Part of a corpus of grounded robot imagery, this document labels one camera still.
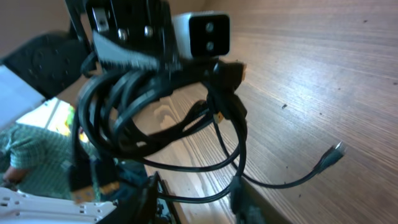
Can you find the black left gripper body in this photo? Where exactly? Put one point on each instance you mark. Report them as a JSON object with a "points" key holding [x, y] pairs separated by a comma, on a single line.
{"points": [[129, 34]]}

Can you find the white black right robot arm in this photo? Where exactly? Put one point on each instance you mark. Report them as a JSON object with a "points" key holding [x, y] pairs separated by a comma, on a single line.
{"points": [[17, 207]]}

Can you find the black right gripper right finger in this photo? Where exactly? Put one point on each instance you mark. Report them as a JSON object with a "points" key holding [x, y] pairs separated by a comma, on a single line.
{"points": [[250, 207]]}

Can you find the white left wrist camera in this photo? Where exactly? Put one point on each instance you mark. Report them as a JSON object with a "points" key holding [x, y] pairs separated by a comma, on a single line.
{"points": [[202, 34]]}

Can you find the person in green shirt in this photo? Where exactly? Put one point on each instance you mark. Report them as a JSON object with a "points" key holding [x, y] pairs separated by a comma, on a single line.
{"points": [[35, 161]]}

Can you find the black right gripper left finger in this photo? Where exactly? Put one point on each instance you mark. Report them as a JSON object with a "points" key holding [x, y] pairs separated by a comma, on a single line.
{"points": [[144, 206]]}

